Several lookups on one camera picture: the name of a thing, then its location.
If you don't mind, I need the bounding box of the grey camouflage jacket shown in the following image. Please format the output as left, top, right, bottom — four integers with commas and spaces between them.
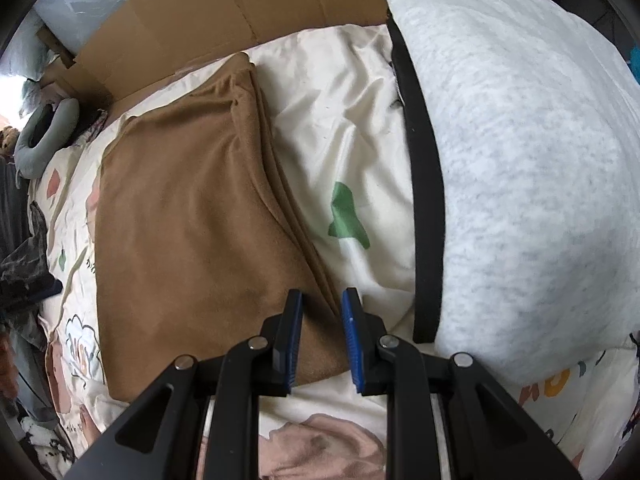
1, 202, 63, 312

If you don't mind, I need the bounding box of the brown graphic t-shirt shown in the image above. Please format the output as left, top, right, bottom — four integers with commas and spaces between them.
94, 53, 347, 402

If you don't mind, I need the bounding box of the white spotted plush fabric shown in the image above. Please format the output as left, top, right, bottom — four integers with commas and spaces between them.
20, 416, 75, 479

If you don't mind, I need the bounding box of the black folded garment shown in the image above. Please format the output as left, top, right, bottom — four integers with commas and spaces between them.
386, 14, 446, 344

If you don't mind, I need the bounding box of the grey neck pillow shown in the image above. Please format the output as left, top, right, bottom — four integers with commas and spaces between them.
13, 98, 79, 188

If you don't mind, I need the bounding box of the white folded towel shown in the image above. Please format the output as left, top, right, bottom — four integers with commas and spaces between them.
387, 0, 639, 386

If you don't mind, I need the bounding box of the small teddy bear toy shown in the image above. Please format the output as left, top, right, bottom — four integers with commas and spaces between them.
0, 126, 20, 159

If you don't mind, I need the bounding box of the white pillow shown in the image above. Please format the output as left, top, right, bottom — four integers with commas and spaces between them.
0, 10, 55, 81

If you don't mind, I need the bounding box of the brown cardboard sheet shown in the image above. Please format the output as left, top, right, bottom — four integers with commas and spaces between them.
42, 0, 386, 107

